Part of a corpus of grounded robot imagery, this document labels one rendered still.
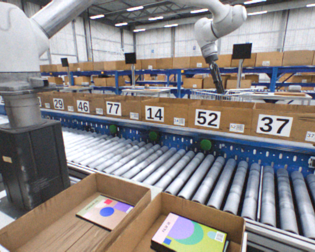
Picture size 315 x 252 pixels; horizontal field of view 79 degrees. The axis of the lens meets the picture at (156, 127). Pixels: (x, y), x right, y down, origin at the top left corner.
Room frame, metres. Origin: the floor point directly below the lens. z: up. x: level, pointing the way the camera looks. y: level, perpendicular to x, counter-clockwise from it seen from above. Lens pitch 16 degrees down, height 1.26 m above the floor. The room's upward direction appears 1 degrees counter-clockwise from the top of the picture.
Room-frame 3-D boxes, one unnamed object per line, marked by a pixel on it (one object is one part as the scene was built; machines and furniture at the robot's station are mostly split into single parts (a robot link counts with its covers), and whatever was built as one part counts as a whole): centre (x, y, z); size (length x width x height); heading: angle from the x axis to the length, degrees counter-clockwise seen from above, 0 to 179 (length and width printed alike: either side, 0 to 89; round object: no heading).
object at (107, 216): (0.60, 0.18, 0.76); 0.19 x 0.14 x 0.02; 63
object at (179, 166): (0.99, -0.12, 0.72); 0.52 x 0.05 x 0.05; 150
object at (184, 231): (0.45, -0.10, 0.79); 0.19 x 0.14 x 0.02; 60
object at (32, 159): (0.71, 0.50, 0.91); 0.26 x 0.26 x 0.33; 63
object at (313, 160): (0.87, -0.80, 0.81); 0.05 x 0.02 x 0.07; 60
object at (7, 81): (0.71, 0.48, 1.24); 0.22 x 0.18 x 0.06; 73
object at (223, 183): (0.86, -0.34, 0.72); 0.52 x 0.05 x 0.05; 150
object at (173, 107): (1.51, -0.13, 0.96); 0.39 x 0.29 x 0.17; 60
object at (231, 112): (1.31, -0.46, 0.96); 0.39 x 0.29 x 0.17; 60
